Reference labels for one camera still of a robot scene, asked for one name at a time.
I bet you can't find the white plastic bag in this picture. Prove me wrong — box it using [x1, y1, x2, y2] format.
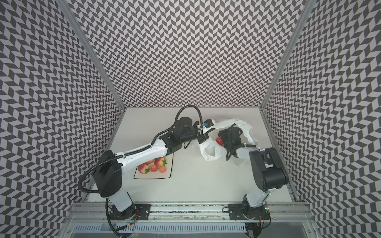
[199, 119, 260, 161]

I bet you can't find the small orange red fruit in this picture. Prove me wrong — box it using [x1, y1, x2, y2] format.
[159, 166, 167, 173]

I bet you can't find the red strawberry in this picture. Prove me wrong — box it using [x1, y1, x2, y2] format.
[216, 137, 224, 146]
[145, 159, 156, 165]

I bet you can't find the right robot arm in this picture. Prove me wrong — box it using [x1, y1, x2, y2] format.
[217, 125, 289, 220]

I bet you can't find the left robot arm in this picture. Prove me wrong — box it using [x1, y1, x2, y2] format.
[90, 117, 215, 220]

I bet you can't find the black outlined white mat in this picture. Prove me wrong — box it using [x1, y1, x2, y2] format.
[134, 155, 174, 179]

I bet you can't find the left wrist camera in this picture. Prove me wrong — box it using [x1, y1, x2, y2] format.
[202, 119, 214, 129]

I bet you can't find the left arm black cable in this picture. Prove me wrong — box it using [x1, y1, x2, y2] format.
[77, 105, 204, 238]

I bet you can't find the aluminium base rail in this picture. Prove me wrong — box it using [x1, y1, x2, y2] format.
[63, 201, 315, 224]

